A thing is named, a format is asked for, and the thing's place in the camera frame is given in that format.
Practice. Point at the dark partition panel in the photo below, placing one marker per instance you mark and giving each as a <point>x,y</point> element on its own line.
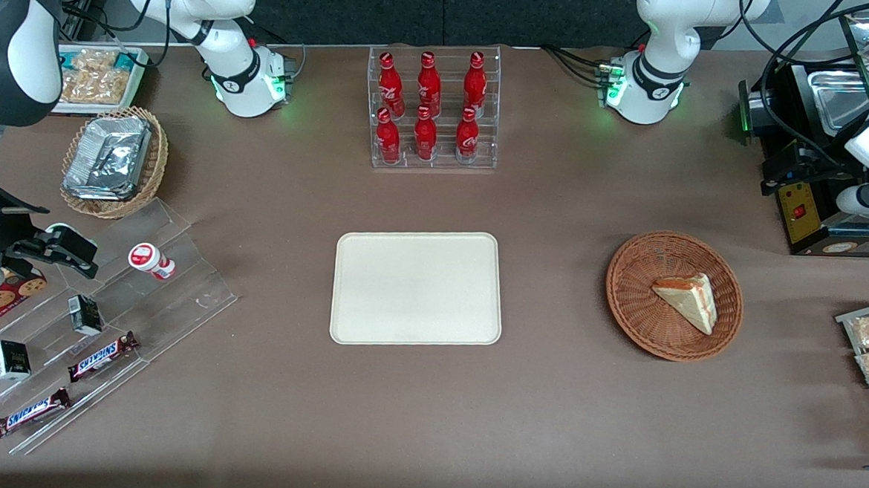
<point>432,9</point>

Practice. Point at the small black box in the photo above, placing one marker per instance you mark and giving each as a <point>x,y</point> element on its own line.
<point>10,360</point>
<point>86,315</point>

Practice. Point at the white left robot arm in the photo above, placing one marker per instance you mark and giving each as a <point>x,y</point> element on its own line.
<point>669,33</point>

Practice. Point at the clear bag of snacks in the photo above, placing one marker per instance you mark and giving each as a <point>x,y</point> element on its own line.
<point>94,59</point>
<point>95,86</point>

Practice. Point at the small red white bottle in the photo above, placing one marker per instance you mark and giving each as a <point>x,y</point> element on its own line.
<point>149,260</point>

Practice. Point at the black machine with yellow panel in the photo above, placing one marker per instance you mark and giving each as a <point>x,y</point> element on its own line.
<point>804,219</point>

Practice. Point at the round brown wicker basket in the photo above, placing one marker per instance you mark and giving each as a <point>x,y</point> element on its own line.
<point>639,314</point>

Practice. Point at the Snickers chocolate bar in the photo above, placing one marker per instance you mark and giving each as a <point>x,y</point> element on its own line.
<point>30,413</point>
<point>101,357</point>

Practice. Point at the triangle sandwich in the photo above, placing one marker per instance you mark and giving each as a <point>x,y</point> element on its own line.
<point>692,298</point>

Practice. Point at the clear acrylic bottle rack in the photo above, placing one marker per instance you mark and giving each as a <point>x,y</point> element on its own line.
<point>490,139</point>

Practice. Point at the red cola bottle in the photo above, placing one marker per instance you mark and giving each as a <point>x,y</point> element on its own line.
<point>390,89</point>
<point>429,87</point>
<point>425,136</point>
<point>468,136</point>
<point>475,86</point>
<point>388,139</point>

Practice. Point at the light wicker basket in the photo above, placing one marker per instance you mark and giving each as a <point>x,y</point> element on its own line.
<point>158,162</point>

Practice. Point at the clear acrylic stepped display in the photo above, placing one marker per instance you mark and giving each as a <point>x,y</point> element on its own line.
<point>179,290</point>

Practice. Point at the cream plastic tray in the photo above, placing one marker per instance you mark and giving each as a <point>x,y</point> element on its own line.
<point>417,288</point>

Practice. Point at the silver foil packet stack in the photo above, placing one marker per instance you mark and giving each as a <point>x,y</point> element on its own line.
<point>108,156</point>

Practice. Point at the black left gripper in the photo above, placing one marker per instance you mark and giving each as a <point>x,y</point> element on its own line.
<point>820,172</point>

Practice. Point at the white snack tray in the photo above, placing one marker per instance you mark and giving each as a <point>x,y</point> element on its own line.
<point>136,87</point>

